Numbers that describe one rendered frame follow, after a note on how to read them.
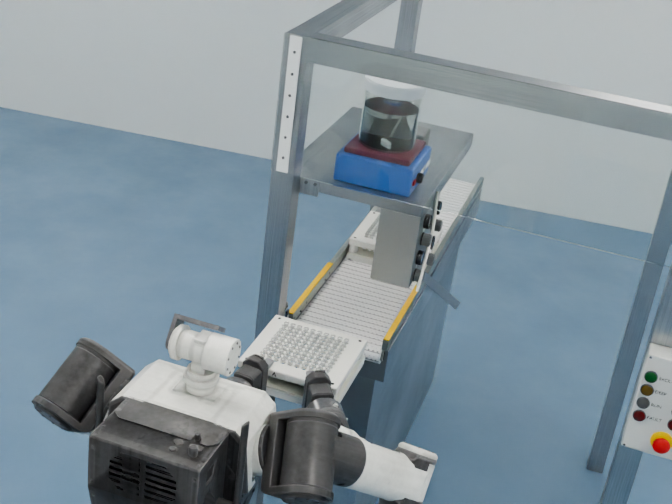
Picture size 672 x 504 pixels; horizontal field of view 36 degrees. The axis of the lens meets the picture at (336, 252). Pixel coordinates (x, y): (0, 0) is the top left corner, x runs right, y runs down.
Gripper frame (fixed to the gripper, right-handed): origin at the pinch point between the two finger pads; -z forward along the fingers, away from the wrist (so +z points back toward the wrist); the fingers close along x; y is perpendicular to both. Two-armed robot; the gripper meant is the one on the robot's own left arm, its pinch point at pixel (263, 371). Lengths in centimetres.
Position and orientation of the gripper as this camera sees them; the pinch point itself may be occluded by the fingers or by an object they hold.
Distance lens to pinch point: 242.7
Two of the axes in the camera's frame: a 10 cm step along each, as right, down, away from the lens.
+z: -4.5, 3.7, -8.1
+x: -1.2, 8.8, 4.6
